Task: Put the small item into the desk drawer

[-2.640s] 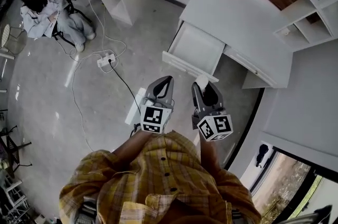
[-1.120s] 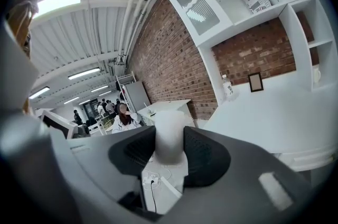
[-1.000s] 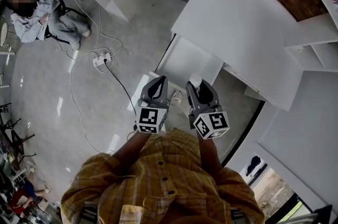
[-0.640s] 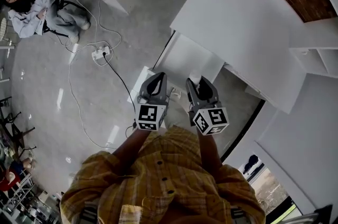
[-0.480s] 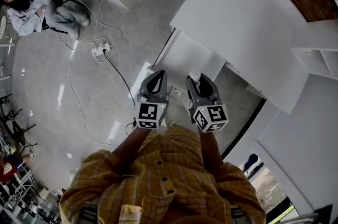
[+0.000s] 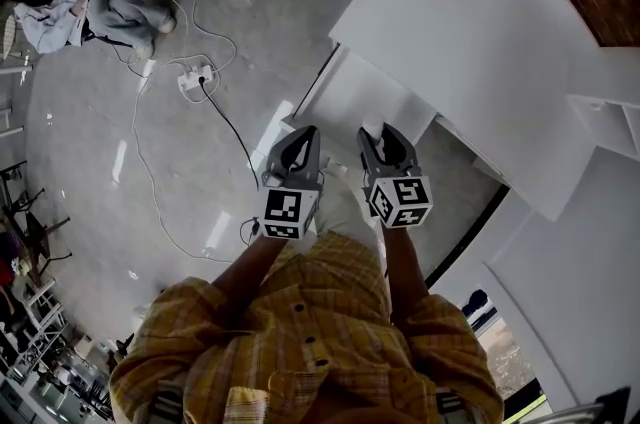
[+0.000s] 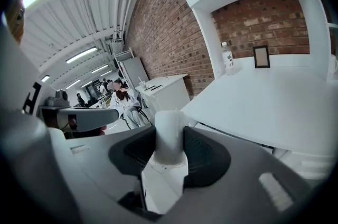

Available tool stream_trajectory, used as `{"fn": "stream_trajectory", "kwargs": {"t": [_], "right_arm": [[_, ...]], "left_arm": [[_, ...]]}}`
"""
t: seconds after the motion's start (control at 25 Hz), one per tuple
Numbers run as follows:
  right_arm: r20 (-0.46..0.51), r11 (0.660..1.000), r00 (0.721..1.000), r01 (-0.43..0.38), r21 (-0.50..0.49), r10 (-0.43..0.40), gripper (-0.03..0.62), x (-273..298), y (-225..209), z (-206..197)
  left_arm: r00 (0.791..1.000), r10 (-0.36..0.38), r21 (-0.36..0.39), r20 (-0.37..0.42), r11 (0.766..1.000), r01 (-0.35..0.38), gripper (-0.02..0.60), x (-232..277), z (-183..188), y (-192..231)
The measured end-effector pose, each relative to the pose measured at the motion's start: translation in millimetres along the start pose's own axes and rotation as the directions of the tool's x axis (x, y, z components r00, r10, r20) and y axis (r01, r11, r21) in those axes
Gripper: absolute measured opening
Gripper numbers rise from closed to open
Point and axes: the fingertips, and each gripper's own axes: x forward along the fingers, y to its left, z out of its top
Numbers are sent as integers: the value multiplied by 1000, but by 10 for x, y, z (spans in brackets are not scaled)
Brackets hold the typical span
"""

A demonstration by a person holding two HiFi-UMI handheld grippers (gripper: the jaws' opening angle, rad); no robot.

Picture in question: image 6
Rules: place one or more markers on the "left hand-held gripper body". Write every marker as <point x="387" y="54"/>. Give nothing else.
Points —
<point x="287" y="207"/>

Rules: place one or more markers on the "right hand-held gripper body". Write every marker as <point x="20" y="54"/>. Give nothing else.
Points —
<point x="407" y="197"/>

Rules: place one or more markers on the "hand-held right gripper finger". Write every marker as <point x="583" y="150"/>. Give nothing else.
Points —
<point x="367" y="157"/>
<point x="407" y="154"/>

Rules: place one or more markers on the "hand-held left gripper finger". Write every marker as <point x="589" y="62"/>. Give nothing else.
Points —
<point x="316" y="159"/>
<point x="274" y="162"/>

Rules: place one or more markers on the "white drawer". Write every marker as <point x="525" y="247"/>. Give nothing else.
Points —
<point x="360" y="92"/>

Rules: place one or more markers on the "person's left forearm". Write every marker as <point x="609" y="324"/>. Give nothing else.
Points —
<point x="250" y="269"/>

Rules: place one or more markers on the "person's right forearm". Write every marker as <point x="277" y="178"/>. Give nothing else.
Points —
<point x="405" y="277"/>

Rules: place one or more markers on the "person's beige trousers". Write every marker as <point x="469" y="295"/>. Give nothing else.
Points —
<point x="345" y="212"/>

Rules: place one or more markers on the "white power strip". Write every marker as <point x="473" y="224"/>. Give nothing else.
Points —
<point x="196" y="79"/>

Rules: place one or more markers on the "small black umbrella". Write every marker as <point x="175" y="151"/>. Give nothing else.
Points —
<point x="475" y="303"/>

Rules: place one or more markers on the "yellow plaid shirt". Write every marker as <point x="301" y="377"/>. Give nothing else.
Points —
<point x="300" y="337"/>

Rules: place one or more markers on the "black framed window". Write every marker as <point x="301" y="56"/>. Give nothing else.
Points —
<point x="505" y="357"/>

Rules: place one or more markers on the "black metal chair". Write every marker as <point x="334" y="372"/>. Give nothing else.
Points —
<point x="30" y="217"/>

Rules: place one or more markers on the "round mesh seat chair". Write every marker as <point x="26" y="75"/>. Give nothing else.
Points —
<point x="7" y="37"/>

